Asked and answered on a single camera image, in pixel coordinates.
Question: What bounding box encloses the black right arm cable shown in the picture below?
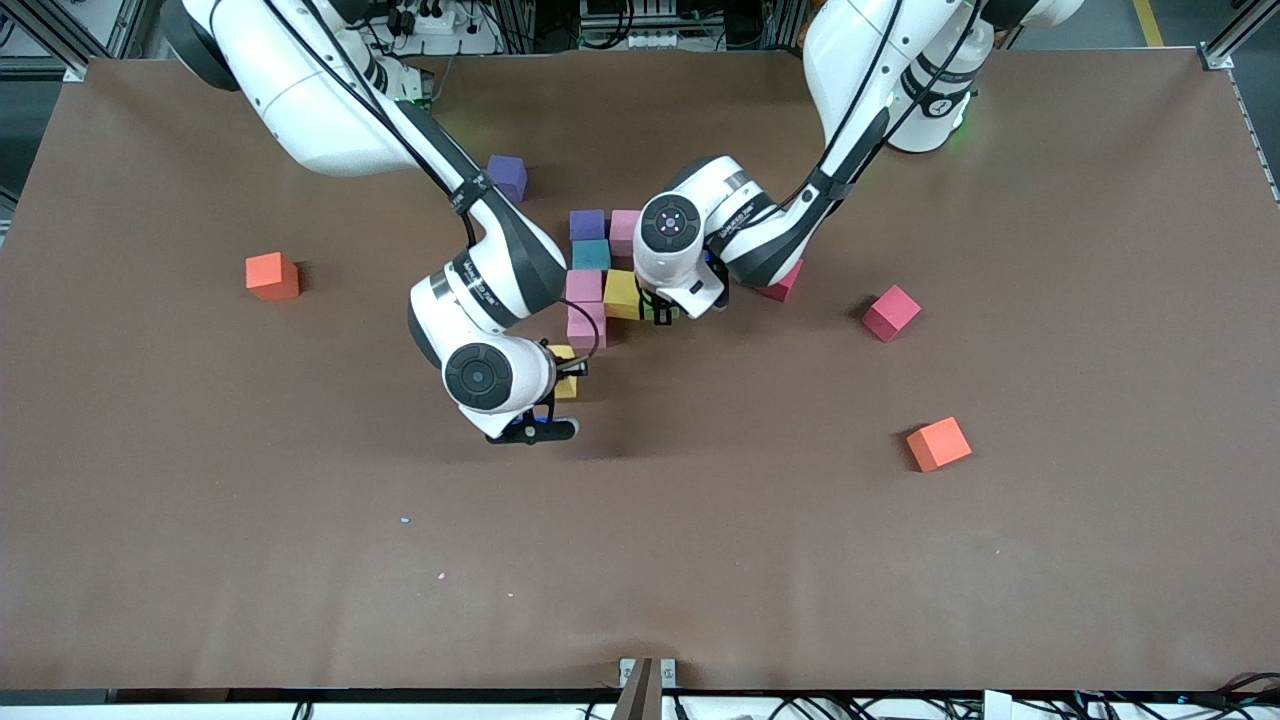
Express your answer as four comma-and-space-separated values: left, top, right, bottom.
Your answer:
558, 298, 602, 367

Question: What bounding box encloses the aluminium frame profile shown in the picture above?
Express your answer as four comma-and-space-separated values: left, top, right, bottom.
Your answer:
1203, 0, 1280, 73
0, 0, 161, 81

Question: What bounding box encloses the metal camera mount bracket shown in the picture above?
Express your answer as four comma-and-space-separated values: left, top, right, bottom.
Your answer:
618, 657, 678, 720

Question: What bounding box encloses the white power strip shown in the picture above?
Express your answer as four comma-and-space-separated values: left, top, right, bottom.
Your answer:
385, 0, 501, 56

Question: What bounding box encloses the orange foam block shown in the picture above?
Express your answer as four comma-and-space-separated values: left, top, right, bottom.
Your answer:
245, 251, 301, 303
906, 416, 974, 474

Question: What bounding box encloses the yellow foam block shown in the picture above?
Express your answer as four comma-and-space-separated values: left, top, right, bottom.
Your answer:
547, 344, 582, 402
603, 269, 644, 321

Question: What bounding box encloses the red foam block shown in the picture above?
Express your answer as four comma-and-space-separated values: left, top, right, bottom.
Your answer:
861, 284, 923, 344
760, 258, 805, 303

